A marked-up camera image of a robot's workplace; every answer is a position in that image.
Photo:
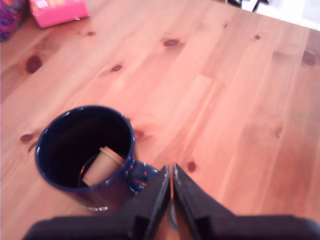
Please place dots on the cream coffee capsule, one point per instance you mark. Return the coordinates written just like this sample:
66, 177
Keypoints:
100, 167

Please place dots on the black mug white lettering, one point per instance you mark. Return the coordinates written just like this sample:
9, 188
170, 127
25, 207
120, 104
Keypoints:
42, 160

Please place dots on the black angular object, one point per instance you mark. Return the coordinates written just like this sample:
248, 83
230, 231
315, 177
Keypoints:
260, 4
233, 2

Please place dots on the pink flat box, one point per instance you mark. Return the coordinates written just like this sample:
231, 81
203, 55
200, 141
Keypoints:
57, 12

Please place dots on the floral tissue box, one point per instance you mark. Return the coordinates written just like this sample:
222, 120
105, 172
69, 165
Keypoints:
10, 17

